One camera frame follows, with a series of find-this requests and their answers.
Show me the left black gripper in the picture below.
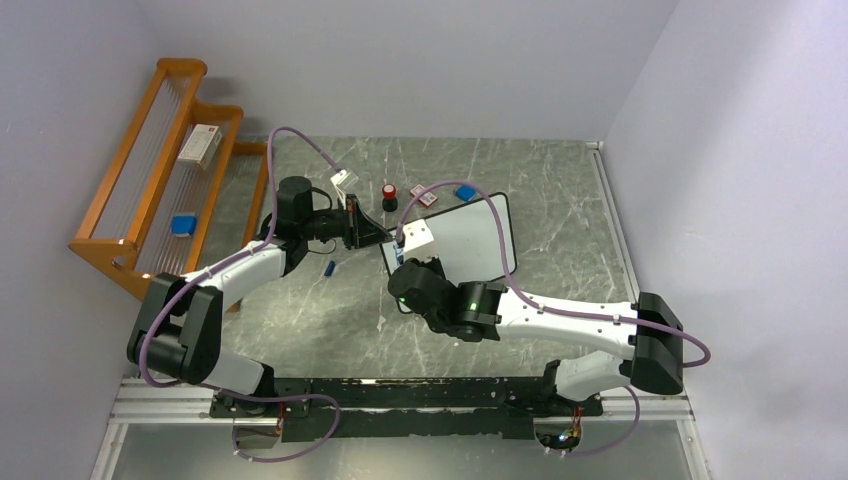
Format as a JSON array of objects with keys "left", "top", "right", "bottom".
[{"left": 300, "top": 195, "right": 392, "bottom": 251}]

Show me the white whiteboard black frame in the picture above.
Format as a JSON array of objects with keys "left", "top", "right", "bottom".
[{"left": 380, "top": 192, "right": 518, "bottom": 283}]

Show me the orange wooden shelf rack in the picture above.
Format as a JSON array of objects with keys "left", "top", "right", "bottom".
[{"left": 69, "top": 58, "right": 268, "bottom": 299}]

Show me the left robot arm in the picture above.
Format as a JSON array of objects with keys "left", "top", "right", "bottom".
[{"left": 127, "top": 176, "right": 390, "bottom": 416}]

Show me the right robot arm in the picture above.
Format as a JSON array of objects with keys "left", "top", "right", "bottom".
[{"left": 388, "top": 260, "right": 684, "bottom": 414}]

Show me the red black stamp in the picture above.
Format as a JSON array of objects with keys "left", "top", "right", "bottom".
[{"left": 381, "top": 183, "right": 398, "bottom": 212}]

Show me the red white small box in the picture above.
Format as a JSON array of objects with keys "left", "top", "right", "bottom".
[{"left": 409, "top": 184, "right": 438, "bottom": 209}]

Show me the blue eraser block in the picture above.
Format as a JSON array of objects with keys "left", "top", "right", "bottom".
[{"left": 454, "top": 185, "right": 477, "bottom": 202}]

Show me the blue object on shelf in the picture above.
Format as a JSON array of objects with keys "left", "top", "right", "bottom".
[{"left": 170, "top": 213, "right": 198, "bottom": 238}]

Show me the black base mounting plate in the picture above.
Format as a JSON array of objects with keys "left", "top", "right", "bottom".
[{"left": 210, "top": 376, "right": 603, "bottom": 443}]

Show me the white red box on shelf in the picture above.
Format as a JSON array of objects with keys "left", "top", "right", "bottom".
[{"left": 177, "top": 124, "right": 222, "bottom": 170}]

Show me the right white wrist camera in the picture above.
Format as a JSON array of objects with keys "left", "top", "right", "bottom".
[{"left": 401, "top": 219, "right": 438, "bottom": 263}]

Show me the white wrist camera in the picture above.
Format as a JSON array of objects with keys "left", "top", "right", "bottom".
[
  {"left": 401, "top": 219, "right": 438, "bottom": 263},
  {"left": 331, "top": 169, "right": 359, "bottom": 202}
]

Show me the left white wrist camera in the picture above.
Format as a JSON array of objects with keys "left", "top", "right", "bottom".
[{"left": 331, "top": 169, "right": 359, "bottom": 202}]

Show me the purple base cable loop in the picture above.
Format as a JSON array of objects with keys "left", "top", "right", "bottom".
[{"left": 230, "top": 390, "right": 343, "bottom": 464}]

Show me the aluminium frame rail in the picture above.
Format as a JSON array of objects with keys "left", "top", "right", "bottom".
[{"left": 91, "top": 378, "right": 713, "bottom": 479}]

